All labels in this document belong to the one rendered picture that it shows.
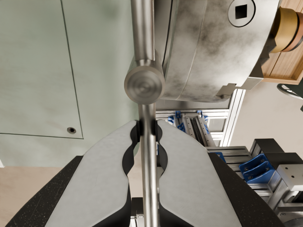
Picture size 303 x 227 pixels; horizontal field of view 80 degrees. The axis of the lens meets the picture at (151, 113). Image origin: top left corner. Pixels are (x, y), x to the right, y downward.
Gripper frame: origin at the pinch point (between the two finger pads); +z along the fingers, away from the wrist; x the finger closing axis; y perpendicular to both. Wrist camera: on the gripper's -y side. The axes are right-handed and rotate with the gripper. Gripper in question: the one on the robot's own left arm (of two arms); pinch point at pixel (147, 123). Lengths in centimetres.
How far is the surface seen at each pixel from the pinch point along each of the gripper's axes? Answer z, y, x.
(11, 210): 168, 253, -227
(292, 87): 63, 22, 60
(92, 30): 12.2, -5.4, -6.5
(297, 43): 26.8, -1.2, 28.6
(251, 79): 18.6, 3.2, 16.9
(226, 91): 18.7, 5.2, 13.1
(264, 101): 147, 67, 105
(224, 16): 14.2, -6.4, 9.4
